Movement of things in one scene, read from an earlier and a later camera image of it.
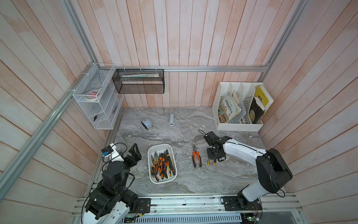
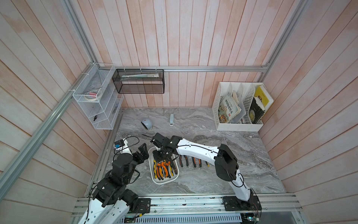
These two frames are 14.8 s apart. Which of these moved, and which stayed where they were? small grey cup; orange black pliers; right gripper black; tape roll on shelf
Moved: right gripper black
Stayed: tape roll on shelf; orange black pliers; small grey cup
